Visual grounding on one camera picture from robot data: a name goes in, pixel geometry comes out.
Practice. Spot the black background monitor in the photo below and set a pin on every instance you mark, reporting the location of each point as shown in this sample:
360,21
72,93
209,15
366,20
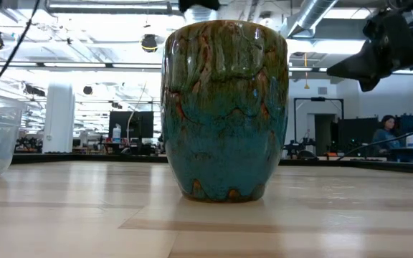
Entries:
357,134

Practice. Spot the silver spiral ventilation duct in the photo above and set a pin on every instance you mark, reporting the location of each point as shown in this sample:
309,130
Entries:
308,16

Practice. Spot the grey ribbed ceiling duct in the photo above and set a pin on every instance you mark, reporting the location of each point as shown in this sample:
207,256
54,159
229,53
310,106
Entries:
201,16

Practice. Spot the white room pillar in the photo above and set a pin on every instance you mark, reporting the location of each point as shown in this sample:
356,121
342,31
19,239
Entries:
59,118

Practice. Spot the black background gantry frame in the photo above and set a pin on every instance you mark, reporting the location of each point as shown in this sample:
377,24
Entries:
317,99

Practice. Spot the long ceiling light rail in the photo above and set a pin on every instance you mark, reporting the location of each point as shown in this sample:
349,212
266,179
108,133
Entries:
66,65
314,69

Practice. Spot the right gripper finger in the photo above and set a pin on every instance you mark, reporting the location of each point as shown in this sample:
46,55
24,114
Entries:
362,72
360,59

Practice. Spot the person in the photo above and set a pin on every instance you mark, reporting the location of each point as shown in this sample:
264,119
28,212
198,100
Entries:
385,138

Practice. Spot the black background robot arm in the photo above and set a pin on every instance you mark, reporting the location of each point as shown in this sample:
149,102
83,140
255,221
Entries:
298,147

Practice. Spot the black aluminium table frame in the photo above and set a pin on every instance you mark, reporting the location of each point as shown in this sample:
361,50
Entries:
84,158

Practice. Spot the teal green glazed ceramic vase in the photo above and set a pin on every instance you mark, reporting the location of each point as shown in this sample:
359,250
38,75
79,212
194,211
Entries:
224,125

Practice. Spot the black computer monitor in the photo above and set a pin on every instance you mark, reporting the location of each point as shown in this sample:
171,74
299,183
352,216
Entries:
140,123

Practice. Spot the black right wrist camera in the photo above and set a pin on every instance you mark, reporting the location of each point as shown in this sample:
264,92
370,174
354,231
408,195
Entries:
369,85

